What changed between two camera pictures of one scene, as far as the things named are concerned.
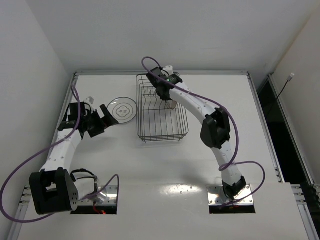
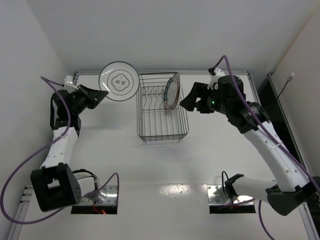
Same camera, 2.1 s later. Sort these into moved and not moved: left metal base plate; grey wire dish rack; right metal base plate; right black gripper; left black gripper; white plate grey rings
Moved: white plate grey rings; right black gripper; left black gripper
Not moved: right metal base plate; left metal base plate; grey wire dish rack
